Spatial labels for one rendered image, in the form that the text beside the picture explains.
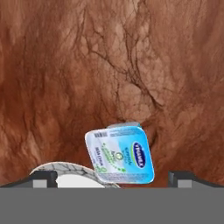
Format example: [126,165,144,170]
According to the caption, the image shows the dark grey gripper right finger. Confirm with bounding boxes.
[167,171,224,189]

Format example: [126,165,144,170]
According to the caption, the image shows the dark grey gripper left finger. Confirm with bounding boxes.
[0,170,59,189]

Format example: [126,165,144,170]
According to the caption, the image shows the white plate with patterned rim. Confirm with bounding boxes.
[29,161,121,189]

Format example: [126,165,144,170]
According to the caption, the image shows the blue white yogurt container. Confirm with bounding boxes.
[84,122,155,186]

